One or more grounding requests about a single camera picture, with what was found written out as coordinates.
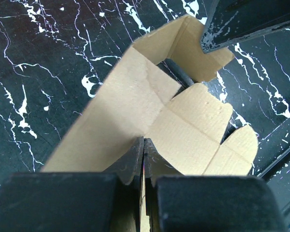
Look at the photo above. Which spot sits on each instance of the brown cardboard box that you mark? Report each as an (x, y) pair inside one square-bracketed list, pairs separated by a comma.
[(138, 99)]

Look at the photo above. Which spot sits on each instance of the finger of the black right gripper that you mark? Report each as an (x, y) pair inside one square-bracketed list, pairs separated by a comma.
[(176, 73), (234, 21)]

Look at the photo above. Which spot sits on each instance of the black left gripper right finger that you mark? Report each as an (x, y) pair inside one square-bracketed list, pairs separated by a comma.
[(189, 203)]

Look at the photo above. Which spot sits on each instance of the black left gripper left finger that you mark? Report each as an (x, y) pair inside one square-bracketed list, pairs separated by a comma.
[(107, 201)]

